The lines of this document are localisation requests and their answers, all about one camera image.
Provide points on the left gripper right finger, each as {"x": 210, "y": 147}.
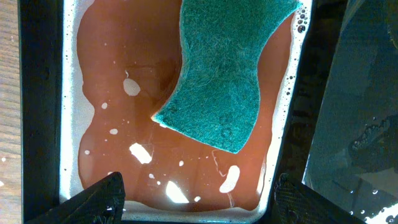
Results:
{"x": 298, "y": 204}

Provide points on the black rectangular water tray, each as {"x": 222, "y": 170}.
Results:
{"x": 94, "y": 72}

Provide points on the green scrubbing sponge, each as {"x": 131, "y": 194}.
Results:
{"x": 216, "y": 100}

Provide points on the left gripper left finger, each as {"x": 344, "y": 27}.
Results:
{"x": 101, "y": 203}

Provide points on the black round serving tray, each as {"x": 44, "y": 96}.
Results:
{"x": 353, "y": 157}

